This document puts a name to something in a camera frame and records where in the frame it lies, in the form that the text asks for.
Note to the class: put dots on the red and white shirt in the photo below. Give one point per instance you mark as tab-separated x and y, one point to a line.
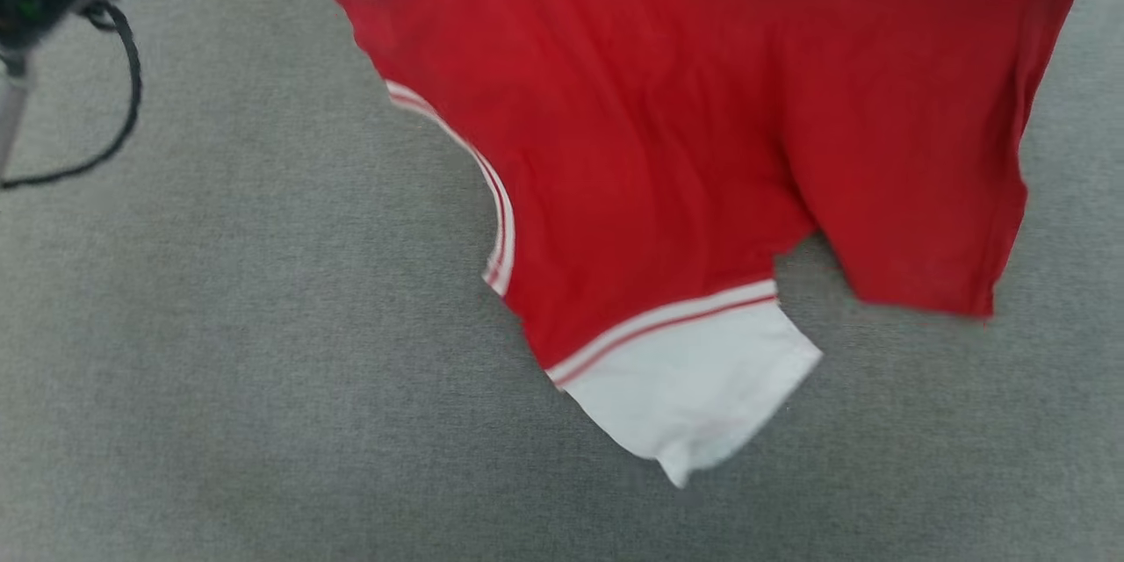
659	149

